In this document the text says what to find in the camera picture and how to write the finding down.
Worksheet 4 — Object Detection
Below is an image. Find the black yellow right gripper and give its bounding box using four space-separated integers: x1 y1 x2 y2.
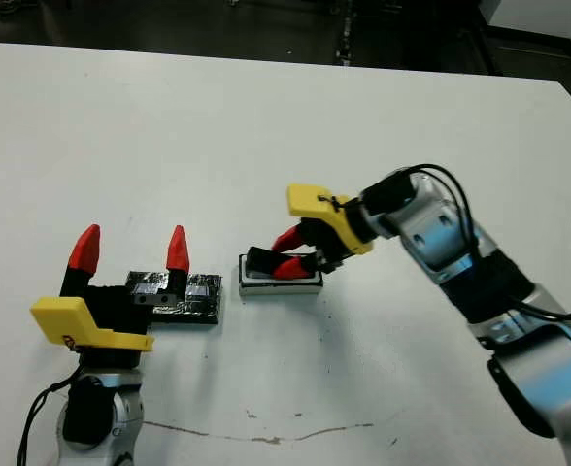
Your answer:
270 183 375 281

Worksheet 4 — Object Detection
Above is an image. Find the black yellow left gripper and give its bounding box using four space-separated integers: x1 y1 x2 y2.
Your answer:
29 223 191 370

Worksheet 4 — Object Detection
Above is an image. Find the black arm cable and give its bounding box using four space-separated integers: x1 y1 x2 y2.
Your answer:
401 163 571 321
16 378 81 466

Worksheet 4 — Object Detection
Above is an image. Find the white cabinet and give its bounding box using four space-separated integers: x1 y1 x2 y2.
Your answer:
479 0 571 45

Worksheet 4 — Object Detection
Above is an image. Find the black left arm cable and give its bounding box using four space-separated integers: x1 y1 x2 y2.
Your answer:
16 378 81 466

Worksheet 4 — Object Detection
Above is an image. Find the dark shoe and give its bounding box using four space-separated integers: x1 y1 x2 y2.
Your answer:
0 0 34 16

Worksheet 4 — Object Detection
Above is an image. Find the black glossy box lid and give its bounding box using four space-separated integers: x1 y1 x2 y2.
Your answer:
124 270 223 325

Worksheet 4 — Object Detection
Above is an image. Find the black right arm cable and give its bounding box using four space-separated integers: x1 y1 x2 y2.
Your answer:
401 163 571 321

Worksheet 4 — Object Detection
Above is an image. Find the black phone-like camera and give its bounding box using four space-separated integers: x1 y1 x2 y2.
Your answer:
245 246 316 279

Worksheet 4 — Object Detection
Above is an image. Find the white camera box base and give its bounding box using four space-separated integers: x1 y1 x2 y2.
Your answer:
238 252 324 297

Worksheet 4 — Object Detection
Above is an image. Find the aluminium frame post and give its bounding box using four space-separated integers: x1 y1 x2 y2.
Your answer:
333 0 359 67

